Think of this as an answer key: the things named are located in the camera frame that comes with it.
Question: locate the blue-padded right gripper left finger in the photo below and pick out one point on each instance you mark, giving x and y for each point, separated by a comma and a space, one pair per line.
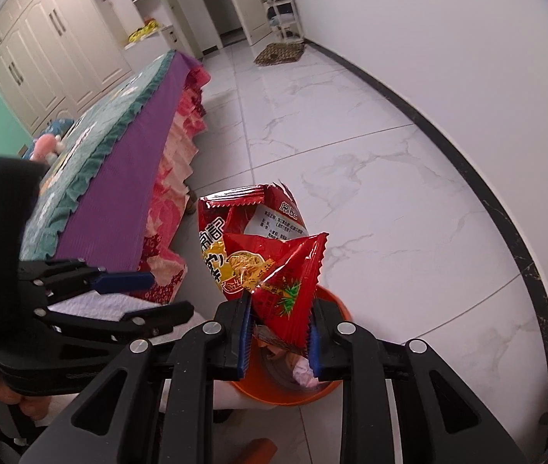
244, 332

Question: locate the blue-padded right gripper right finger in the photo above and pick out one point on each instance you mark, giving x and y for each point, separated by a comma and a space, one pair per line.
316, 334

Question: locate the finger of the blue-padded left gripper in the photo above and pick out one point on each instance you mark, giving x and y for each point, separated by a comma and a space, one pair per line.
123, 282

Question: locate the red snack wrapper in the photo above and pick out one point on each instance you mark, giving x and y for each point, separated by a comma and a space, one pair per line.
281, 276

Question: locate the orange trash bin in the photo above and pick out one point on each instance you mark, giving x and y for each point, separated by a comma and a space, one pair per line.
277, 377

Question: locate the purple pink bed skirt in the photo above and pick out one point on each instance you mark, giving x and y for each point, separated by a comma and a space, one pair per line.
124, 205

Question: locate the pink white plush toy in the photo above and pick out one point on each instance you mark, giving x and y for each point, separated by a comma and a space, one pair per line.
47, 149

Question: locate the white wardrobe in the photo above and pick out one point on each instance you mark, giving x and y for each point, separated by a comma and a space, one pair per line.
59, 57

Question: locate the yellow item on shelf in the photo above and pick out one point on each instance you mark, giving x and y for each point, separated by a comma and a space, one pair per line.
151, 26

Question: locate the brown door mat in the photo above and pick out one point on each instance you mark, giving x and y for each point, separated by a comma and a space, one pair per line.
280, 53

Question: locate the white shoe rack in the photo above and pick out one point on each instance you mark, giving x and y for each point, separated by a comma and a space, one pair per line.
283, 18

